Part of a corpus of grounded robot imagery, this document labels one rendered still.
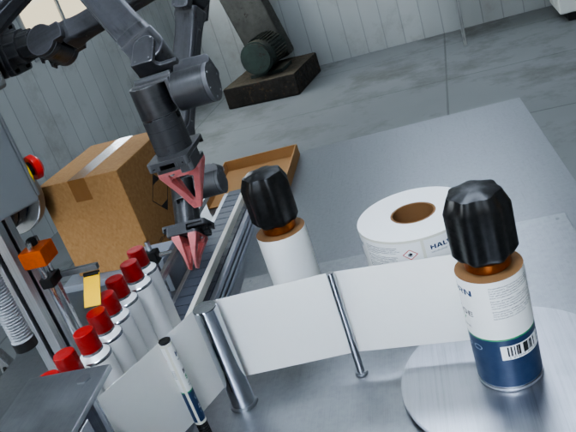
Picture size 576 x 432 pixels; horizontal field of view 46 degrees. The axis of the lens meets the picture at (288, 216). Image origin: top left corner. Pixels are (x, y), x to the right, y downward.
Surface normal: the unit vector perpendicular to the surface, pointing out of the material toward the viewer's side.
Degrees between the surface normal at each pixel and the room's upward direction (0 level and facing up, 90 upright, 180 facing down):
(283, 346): 90
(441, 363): 0
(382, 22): 90
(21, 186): 90
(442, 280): 90
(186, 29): 63
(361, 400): 0
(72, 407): 0
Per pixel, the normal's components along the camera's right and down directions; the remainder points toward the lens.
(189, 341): 0.81, -0.01
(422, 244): -0.02, 0.41
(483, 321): -0.62, 0.48
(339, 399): -0.29, -0.87
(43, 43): -0.31, -0.05
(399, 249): -0.39, 0.48
